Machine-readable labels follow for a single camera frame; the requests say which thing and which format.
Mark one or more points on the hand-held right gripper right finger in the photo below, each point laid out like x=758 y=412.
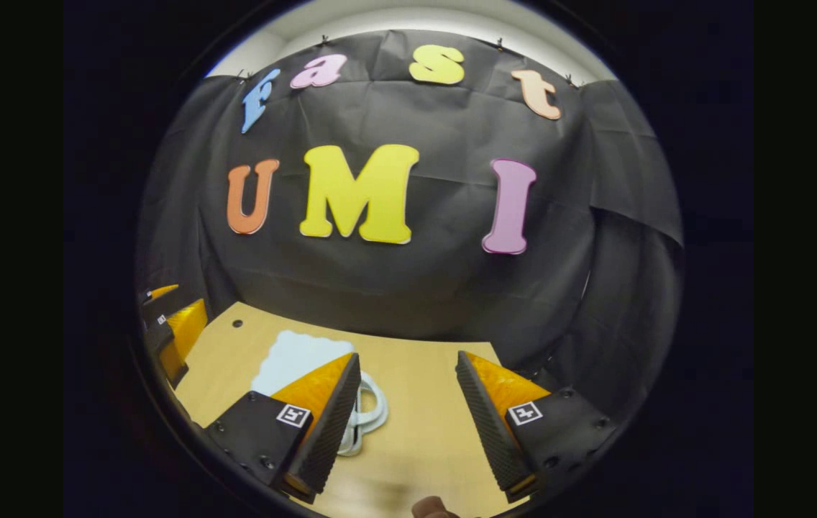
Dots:
x=491 y=424

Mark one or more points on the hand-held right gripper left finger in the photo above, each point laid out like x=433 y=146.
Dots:
x=329 y=432

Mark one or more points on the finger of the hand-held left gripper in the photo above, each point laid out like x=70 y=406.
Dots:
x=162 y=291
x=189 y=327

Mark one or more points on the light blue suitcase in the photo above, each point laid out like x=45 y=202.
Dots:
x=293 y=360

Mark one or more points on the black backdrop cloth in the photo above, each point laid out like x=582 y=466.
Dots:
x=416 y=288

